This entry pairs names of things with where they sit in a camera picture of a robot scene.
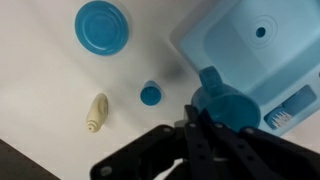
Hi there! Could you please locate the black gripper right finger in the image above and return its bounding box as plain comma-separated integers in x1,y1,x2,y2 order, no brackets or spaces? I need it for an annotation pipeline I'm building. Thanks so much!
199,111,279,180

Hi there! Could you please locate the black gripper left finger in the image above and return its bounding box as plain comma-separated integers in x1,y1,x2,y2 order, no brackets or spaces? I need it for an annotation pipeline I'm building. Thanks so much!
184,105,216,180

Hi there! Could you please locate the blue cup with handle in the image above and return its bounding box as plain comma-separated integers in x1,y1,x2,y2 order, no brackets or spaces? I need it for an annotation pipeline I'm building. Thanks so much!
191,66,261,131

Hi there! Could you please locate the small blue cup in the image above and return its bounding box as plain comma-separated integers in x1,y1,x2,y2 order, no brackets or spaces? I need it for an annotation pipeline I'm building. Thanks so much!
140,80,162,106

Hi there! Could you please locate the round blue plate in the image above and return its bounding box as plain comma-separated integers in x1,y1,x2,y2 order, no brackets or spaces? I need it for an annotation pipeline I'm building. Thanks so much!
74,0,129,56

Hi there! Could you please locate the blue toy sponge brush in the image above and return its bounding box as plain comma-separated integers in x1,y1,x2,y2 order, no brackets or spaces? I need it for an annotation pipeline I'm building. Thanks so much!
264,85,317,130

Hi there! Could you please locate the light blue toy sink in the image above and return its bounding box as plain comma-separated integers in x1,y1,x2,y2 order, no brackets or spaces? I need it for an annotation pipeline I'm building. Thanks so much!
171,0,320,135

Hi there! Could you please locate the cream toy shell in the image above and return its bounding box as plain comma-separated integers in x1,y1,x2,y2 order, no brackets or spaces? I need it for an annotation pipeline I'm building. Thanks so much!
86,93,108,133

